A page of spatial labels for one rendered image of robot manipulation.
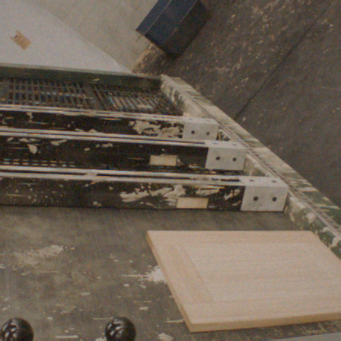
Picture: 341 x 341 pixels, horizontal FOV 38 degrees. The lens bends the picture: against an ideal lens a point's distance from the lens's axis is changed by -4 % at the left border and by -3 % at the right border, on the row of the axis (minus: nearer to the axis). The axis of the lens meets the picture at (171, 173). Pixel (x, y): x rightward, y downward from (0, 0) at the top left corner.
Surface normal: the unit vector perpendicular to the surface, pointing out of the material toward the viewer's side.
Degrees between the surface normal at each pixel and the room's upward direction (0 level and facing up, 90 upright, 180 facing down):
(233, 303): 60
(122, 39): 90
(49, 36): 90
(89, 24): 90
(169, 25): 90
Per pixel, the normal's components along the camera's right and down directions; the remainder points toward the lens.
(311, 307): 0.16, -0.92
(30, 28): 0.25, 0.41
